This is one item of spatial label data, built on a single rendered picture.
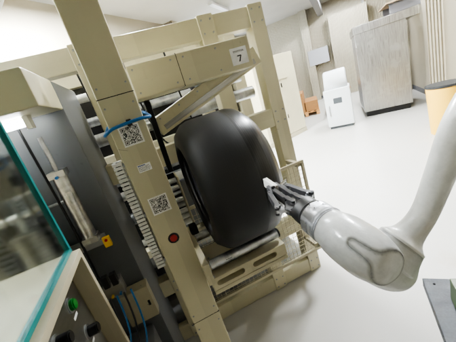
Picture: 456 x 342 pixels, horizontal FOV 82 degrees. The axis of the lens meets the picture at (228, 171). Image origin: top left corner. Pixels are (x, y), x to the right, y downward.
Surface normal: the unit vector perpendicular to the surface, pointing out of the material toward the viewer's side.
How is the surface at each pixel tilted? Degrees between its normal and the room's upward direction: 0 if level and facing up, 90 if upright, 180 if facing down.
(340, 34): 90
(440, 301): 0
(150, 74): 90
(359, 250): 41
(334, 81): 71
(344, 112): 90
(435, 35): 90
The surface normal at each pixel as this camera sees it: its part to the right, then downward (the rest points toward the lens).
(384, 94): -0.36, 0.38
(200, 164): -0.51, -0.02
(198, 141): -0.25, -0.48
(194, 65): 0.33, 0.18
